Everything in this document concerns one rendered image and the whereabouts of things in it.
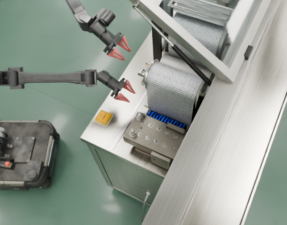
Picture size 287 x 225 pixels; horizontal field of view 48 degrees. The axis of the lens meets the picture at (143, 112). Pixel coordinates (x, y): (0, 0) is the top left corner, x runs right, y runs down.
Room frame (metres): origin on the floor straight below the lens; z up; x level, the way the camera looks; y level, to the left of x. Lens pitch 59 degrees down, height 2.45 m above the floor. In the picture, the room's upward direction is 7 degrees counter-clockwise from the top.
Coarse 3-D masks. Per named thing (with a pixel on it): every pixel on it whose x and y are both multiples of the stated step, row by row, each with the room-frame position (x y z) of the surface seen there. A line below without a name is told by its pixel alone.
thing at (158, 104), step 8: (152, 96) 0.84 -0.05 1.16; (160, 96) 0.82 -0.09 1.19; (152, 104) 0.84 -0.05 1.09; (160, 104) 0.82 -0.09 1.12; (168, 104) 0.79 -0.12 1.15; (176, 104) 0.77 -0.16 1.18; (160, 112) 0.82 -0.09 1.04; (168, 112) 0.79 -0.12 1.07; (176, 112) 0.77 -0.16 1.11; (184, 112) 0.75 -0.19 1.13; (192, 112) 0.73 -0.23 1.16; (176, 120) 0.77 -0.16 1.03; (184, 120) 0.75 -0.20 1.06
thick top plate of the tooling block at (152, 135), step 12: (144, 120) 0.79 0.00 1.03; (156, 120) 0.78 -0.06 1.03; (144, 132) 0.72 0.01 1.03; (156, 132) 0.72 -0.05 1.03; (168, 132) 0.71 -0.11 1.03; (132, 144) 0.69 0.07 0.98; (144, 144) 0.66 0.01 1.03; (156, 144) 0.65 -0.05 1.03; (168, 144) 0.64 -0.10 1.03; (180, 144) 0.63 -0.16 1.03; (168, 156) 0.58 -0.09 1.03
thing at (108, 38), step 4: (108, 32) 1.05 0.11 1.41; (120, 32) 1.06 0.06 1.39; (100, 36) 1.03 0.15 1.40; (104, 36) 1.03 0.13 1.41; (108, 36) 1.03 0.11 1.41; (112, 36) 1.03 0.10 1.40; (116, 36) 1.04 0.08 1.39; (104, 40) 1.02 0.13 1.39; (108, 40) 1.02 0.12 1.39; (112, 40) 1.02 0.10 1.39; (108, 44) 1.01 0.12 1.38; (112, 44) 1.00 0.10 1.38; (108, 48) 0.98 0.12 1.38; (104, 52) 1.00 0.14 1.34
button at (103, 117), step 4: (100, 112) 0.93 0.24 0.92; (104, 112) 0.93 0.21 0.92; (96, 116) 0.91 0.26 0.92; (100, 116) 0.91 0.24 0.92; (104, 116) 0.91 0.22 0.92; (108, 116) 0.90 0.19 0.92; (96, 120) 0.89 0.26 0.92; (100, 120) 0.88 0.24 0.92; (104, 120) 0.88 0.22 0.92; (108, 120) 0.88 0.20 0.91; (104, 124) 0.86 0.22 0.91
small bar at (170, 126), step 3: (168, 123) 0.75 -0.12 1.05; (168, 126) 0.73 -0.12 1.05; (171, 126) 0.73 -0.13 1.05; (174, 126) 0.73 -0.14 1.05; (177, 126) 0.72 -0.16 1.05; (171, 129) 0.72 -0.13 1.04; (174, 129) 0.71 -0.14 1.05; (177, 129) 0.71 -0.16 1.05; (180, 129) 0.70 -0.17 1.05; (183, 129) 0.70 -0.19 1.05; (177, 132) 0.70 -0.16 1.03; (180, 132) 0.69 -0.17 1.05; (183, 132) 0.69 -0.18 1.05
